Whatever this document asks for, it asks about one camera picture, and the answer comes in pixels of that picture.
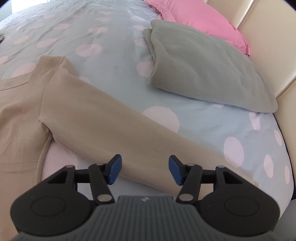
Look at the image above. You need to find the tan knit sweater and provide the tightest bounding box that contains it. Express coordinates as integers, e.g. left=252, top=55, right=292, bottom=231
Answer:
left=0, top=56, right=259, bottom=209

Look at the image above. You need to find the grey fleece garment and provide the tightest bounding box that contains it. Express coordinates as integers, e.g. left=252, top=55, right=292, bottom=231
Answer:
left=143, top=19, right=278, bottom=113

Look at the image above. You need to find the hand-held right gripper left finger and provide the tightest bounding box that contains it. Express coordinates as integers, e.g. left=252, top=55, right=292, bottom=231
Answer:
left=47, top=154, right=122, bottom=205

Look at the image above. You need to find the cream padded headboard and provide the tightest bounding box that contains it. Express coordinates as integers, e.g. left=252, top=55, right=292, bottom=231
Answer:
left=202, top=0, right=296, bottom=202

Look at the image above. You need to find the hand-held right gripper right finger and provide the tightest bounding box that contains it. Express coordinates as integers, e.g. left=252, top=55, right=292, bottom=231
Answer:
left=169, top=155, right=243, bottom=205

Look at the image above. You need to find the pink pillow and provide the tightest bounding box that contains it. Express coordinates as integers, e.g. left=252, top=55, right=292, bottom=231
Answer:
left=143, top=0, right=251, bottom=57

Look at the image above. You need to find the polka dot bed sheet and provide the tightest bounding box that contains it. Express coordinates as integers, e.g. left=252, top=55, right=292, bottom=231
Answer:
left=0, top=0, right=292, bottom=209

